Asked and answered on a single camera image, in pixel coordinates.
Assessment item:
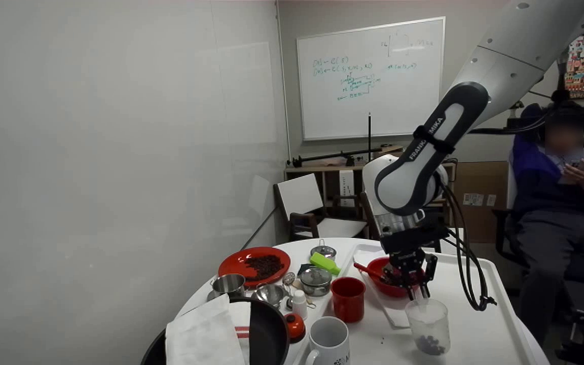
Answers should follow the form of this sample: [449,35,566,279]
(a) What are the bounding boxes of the red cup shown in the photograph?
[330,276,367,325]

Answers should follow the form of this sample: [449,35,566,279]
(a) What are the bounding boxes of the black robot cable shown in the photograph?
[440,181,499,313]

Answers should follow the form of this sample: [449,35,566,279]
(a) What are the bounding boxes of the small cardboard box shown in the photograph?
[374,143,407,159]

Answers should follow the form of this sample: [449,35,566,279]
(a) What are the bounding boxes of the small red object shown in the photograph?
[285,313,309,345]

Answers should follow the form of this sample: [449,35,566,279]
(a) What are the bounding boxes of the white rectangular tray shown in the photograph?
[352,249,418,330]

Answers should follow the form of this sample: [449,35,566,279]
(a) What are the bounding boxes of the white paper sheet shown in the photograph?
[451,227,466,257]

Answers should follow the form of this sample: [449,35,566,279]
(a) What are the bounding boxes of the seated person blue sweater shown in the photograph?
[511,99,584,340]

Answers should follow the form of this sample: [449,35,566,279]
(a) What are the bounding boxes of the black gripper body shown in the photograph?
[380,216,444,271]

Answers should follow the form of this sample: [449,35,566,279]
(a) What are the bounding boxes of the small metal cup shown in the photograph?
[249,281,290,313]
[209,271,248,302]

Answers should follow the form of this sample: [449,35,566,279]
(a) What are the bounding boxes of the black round object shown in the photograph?
[248,296,290,365]

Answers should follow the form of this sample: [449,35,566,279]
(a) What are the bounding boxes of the large cardboard box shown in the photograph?
[452,160,511,249]

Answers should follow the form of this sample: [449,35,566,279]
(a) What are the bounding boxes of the green marker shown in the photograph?
[309,251,344,277]

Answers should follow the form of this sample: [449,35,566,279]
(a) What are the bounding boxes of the chair with white back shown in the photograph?
[276,173,369,240]

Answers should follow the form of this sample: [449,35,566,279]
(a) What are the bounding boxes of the white folded cloth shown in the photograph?
[165,294,254,365]

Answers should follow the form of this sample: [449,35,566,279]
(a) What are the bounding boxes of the round white table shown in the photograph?
[330,237,553,365]

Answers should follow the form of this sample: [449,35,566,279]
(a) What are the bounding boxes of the white mug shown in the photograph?
[299,314,353,365]

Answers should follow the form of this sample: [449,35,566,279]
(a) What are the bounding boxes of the black boom stand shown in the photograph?
[288,113,407,171]

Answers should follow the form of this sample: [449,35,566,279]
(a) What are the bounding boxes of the clear plastic cup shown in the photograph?
[407,296,452,357]

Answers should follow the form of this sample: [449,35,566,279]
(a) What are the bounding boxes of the small white shaker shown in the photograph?
[288,289,311,320]

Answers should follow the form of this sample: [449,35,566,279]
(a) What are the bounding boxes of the dark beans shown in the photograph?
[416,333,449,357]

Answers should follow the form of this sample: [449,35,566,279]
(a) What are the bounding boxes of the red bowl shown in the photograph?
[366,255,418,300]

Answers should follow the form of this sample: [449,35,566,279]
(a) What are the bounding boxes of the round metal tin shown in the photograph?
[296,262,334,298]

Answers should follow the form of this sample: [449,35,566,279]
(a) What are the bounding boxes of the red plate with beans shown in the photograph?
[217,245,293,289]

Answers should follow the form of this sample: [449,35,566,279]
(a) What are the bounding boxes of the whiteboard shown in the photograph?
[296,17,449,142]

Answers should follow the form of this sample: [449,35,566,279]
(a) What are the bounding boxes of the metal spoon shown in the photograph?
[352,262,384,281]

